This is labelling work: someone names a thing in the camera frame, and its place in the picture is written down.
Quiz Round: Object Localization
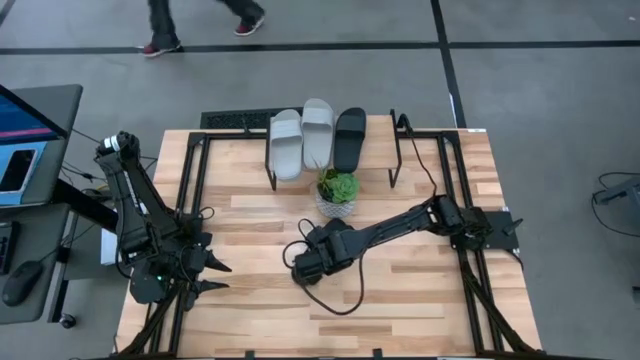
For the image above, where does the light grey rubber slide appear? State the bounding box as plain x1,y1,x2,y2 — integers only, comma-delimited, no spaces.
300,97,335,172
268,108,305,182

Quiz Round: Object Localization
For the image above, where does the black aluminium table frame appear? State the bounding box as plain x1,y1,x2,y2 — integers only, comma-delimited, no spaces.
117,128,544,359

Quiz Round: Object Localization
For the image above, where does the black perforated floor mat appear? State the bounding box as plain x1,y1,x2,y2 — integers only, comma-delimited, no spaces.
199,106,305,131

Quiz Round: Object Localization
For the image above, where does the black keyboard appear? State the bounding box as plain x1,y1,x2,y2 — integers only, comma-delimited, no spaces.
0,219,22,276

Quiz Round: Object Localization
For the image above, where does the grey equipment stand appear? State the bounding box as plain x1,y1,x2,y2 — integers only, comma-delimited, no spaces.
592,172,640,239

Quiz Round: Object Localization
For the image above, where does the dark grey desk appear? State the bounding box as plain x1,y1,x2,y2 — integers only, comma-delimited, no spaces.
0,83,84,326

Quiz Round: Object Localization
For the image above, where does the succulent in triangle-patterned pot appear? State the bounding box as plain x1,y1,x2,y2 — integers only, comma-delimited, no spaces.
313,167,361,220

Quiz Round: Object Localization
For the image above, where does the black looped cable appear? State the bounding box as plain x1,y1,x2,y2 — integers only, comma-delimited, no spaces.
281,217,367,317

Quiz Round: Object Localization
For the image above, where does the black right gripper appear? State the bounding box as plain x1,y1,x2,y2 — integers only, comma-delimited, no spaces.
292,218,361,287

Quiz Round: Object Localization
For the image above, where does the black smartphone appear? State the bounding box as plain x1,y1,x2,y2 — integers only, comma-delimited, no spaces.
0,148,39,194

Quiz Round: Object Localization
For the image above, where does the person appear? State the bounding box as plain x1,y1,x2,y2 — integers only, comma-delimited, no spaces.
141,0,266,59

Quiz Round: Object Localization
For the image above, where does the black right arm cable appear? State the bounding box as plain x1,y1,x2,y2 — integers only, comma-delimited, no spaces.
397,113,439,199

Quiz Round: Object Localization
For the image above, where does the white box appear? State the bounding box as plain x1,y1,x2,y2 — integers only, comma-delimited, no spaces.
99,227,120,266

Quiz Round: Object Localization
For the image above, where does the computer monitor blue screen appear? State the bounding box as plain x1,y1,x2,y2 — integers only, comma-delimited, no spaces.
0,83,70,146

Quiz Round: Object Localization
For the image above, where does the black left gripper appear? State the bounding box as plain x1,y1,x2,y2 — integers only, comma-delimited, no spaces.
177,242,233,311

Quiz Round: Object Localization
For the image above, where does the black rubber slide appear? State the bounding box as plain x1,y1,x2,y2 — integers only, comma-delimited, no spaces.
332,106,368,175

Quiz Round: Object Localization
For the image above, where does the black computer mouse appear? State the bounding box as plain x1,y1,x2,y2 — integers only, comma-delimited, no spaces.
1,259,45,308

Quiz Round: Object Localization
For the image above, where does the wooden shelf with black legs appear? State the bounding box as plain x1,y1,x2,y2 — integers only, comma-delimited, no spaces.
263,108,403,192

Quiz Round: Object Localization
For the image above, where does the black desk beam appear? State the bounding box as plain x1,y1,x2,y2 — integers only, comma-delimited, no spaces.
49,177,121,234

